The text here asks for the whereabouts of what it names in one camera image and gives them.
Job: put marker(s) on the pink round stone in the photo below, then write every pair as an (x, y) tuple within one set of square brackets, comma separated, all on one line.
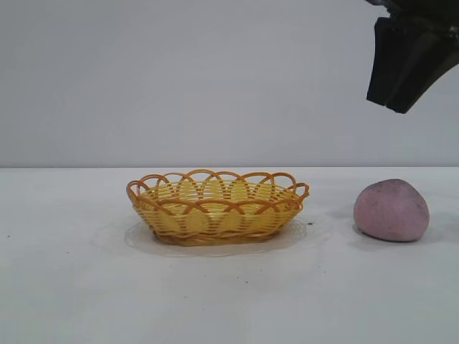
[(391, 211)]

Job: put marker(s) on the yellow woven plastic basket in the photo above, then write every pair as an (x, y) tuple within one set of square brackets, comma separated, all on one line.
[(215, 218)]

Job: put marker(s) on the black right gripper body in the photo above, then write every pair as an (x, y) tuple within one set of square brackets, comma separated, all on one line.
[(423, 10)]

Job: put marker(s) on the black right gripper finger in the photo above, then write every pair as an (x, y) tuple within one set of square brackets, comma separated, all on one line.
[(387, 61), (426, 68)]

